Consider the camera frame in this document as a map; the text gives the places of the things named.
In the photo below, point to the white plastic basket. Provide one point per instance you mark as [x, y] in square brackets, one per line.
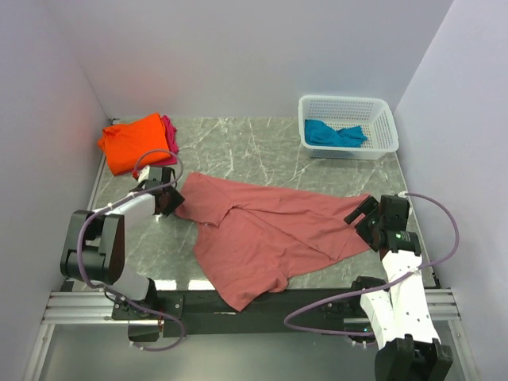
[373, 115]

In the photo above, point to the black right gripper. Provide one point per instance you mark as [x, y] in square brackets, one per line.
[369, 207]

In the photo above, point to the folded orange t-shirt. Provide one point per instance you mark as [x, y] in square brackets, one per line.
[124, 144]

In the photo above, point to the blue t-shirt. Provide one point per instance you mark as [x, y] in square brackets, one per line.
[318, 133]

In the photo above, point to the folded magenta t-shirt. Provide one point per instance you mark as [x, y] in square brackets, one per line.
[170, 133]

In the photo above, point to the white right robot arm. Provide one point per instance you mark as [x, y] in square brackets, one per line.
[409, 347]

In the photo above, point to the salmon pink t-shirt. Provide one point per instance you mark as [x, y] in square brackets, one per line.
[252, 239]

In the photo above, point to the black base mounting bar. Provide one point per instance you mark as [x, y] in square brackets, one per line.
[205, 312]

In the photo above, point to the aluminium frame rail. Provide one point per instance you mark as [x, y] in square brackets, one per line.
[92, 308]

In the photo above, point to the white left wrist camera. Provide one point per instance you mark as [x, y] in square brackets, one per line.
[141, 174]

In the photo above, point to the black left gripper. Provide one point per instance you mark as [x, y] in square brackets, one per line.
[176, 202]

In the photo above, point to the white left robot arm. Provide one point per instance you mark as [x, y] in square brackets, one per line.
[94, 248]

